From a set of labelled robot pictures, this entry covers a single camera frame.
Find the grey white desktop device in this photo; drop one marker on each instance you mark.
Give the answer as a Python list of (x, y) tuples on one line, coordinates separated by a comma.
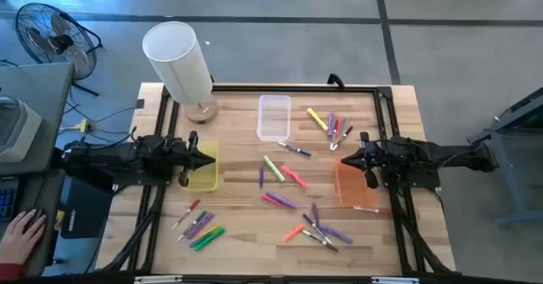
[(17, 127)]

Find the blue grey metal stand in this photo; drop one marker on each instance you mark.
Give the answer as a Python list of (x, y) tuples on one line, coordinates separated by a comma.
[(507, 174)]

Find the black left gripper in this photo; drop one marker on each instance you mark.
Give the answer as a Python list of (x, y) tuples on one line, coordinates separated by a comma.
[(182, 157)]

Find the red cap whiteboard marker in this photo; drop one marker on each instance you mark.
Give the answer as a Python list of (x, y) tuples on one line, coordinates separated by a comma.
[(334, 140)]

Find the thin red cap pen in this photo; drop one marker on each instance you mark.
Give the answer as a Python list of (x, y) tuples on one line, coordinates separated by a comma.
[(186, 213)]

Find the small markers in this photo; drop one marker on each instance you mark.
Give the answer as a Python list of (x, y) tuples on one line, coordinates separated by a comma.
[(343, 137)]

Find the purple Sharpie highlighter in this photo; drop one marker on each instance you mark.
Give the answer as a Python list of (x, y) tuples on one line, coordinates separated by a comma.
[(282, 200)]

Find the dark blue Expo marker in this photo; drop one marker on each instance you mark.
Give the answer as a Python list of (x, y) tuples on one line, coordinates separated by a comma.
[(317, 228)]

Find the light green highlighter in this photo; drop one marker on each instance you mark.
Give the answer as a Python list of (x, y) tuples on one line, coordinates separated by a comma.
[(273, 168)]

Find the white plastic strip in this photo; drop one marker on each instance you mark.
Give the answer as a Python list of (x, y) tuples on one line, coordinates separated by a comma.
[(394, 280), (158, 279)]

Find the black computer case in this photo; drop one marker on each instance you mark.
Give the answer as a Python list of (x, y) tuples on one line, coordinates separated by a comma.
[(87, 207)]

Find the orange translucent plastic bin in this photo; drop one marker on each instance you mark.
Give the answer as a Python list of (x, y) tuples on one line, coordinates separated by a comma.
[(354, 191)]

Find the clear plastic bin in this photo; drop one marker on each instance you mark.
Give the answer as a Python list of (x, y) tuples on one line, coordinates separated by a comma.
[(274, 118)]

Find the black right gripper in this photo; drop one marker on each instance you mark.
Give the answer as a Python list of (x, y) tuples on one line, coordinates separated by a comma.
[(371, 157)]

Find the person's hand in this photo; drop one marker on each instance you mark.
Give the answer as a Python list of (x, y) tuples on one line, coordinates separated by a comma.
[(19, 237)]

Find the pinkish red marker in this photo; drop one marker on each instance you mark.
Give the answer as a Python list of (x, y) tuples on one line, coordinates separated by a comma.
[(339, 125)]

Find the thin yellow highlighter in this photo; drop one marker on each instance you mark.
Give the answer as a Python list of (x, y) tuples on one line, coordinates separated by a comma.
[(208, 232)]

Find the orange highlighter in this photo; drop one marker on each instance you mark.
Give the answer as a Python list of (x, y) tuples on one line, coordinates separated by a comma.
[(293, 232)]

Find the blue whiteboard marker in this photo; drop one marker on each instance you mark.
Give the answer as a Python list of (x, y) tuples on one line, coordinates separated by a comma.
[(295, 148)]

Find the grey desk panel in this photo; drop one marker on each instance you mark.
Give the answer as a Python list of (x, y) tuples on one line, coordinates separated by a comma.
[(38, 85)]

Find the white shade table lamp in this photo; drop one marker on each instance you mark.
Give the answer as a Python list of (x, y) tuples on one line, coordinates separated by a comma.
[(178, 63)]

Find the green cap whiteboard marker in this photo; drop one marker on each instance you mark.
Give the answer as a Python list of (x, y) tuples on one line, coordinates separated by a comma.
[(343, 124)]

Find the thin green cap pen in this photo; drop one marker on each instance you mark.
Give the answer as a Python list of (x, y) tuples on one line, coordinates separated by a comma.
[(192, 225)]

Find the person's forearm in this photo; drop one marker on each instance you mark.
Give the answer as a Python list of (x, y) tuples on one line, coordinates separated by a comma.
[(10, 272)]

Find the black floor fan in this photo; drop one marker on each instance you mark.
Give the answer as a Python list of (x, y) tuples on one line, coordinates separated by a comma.
[(61, 42)]

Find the yellow translucent plastic bin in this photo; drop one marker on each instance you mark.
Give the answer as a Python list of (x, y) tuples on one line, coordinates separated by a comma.
[(208, 182)]

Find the teal pen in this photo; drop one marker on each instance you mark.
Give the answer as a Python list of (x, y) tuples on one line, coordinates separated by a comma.
[(199, 241)]

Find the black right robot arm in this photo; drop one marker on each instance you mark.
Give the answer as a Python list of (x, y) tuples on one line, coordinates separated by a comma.
[(424, 157)]

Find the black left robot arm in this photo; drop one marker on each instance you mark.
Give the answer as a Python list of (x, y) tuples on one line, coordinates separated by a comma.
[(106, 157)]

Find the yellow power plug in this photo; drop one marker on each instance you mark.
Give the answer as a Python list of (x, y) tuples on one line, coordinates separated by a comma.
[(84, 126)]

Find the dark grey desk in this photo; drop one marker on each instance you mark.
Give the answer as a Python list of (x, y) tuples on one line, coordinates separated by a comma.
[(51, 199)]

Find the small pink highlighter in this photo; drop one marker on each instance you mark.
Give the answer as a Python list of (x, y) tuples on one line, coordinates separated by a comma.
[(269, 199)]

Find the black keyboard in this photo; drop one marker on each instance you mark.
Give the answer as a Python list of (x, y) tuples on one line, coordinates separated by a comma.
[(6, 199)]

